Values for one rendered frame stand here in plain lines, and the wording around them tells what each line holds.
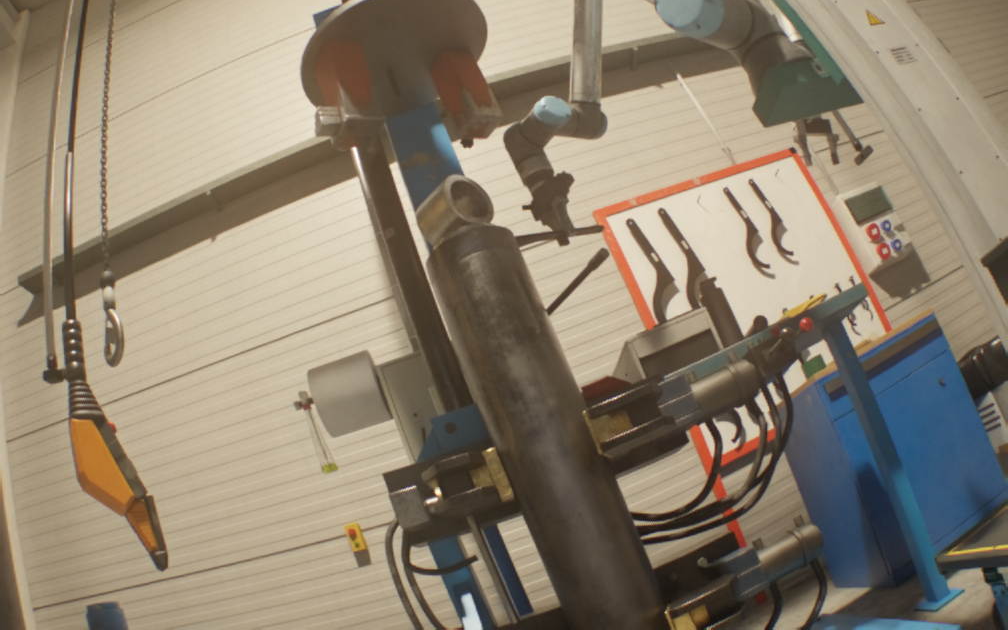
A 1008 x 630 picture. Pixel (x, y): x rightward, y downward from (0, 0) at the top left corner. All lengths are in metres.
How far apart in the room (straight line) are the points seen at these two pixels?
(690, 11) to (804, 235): 2.90
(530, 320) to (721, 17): 0.78
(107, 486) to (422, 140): 1.61
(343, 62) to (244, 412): 2.43
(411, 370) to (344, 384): 0.24
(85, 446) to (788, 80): 1.54
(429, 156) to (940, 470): 2.27
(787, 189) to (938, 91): 2.87
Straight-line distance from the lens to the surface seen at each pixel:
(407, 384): 2.43
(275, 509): 3.74
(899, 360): 2.83
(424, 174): 2.26
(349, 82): 1.84
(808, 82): 1.54
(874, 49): 1.58
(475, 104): 1.97
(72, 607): 4.49
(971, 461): 2.95
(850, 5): 1.67
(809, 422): 2.79
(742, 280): 3.96
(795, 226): 4.25
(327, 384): 2.46
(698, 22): 1.47
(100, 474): 1.20
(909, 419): 2.79
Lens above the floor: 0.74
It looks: 22 degrees up
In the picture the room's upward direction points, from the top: 22 degrees counter-clockwise
